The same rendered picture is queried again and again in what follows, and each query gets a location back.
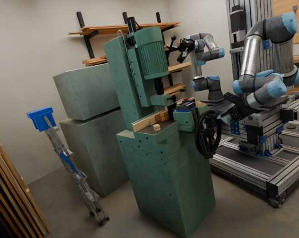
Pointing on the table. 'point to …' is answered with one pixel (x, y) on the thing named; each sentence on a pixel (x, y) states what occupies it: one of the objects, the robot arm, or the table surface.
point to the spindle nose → (158, 86)
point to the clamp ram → (171, 109)
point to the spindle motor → (151, 52)
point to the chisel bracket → (160, 99)
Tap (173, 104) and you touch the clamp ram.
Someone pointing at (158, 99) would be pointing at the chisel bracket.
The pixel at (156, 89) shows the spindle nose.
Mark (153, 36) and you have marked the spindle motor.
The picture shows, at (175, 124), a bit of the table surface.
